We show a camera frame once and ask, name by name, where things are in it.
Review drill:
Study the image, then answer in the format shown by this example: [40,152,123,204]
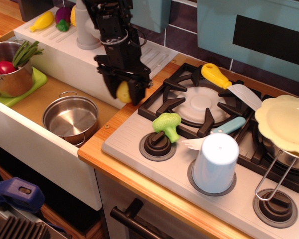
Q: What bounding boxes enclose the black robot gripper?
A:
[94,43,150,106]

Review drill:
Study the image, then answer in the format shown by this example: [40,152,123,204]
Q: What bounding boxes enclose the yellow toy potato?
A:
[116,81,132,104]

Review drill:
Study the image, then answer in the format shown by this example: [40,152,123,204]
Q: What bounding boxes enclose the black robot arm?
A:
[84,0,152,106]

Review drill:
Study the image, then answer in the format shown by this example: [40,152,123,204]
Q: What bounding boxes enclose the small steel pot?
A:
[42,91,99,147]

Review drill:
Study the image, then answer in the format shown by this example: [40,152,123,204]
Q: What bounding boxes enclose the tall steel pot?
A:
[0,41,34,98]

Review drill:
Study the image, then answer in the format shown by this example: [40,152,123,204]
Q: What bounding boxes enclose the green toy broccoli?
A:
[152,113,181,143]

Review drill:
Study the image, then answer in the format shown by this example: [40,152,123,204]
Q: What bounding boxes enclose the grey toy faucet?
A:
[75,0,101,50]

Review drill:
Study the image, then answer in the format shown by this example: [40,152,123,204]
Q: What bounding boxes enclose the black left stove knob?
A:
[139,131,176,162]

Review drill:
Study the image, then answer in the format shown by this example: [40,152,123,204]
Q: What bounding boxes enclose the black stove knob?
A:
[253,191,298,229]
[139,131,176,162]

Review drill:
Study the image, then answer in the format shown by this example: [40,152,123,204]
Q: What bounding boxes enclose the yellow toy corn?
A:
[70,6,76,26]

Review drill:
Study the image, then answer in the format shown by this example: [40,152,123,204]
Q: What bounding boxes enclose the green cutting board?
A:
[0,67,47,108]

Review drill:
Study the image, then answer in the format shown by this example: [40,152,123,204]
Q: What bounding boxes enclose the purple toy eggplant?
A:
[55,7,72,32]

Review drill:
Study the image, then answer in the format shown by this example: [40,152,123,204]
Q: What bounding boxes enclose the yellow toy squash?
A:
[29,11,54,32]

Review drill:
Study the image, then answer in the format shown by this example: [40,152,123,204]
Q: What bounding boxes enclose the green toy beans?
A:
[12,41,44,68]

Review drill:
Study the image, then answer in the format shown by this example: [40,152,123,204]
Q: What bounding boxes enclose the black burner grate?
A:
[138,63,299,193]

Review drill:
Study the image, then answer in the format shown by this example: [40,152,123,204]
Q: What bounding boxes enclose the white sink basin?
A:
[0,6,179,211]

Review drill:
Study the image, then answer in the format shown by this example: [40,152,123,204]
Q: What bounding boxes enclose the white plastic cup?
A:
[191,133,239,194]

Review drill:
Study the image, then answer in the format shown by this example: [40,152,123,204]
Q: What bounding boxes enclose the red toy tomato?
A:
[0,61,18,75]

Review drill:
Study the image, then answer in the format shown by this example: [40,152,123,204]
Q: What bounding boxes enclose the blue clamp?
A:
[0,177,45,213]

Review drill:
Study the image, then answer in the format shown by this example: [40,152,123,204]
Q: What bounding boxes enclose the teal microwave cabinet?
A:
[197,0,299,82]

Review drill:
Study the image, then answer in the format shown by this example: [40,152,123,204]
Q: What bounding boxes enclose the pale yellow plate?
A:
[255,95,299,154]

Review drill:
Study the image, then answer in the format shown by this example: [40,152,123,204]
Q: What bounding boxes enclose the black right stove knob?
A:
[253,191,298,229]

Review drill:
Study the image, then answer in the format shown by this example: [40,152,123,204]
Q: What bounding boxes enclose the teal wall cabinet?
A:
[131,0,171,33]

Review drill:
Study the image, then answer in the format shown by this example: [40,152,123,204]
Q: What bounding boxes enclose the yellow handled toy knife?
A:
[201,63,262,111]

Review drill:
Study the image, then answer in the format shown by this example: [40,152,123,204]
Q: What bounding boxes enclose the blue handled white fork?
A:
[182,117,246,150]

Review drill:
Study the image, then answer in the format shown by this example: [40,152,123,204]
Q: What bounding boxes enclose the black oven door handle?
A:
[110,198,162,239]

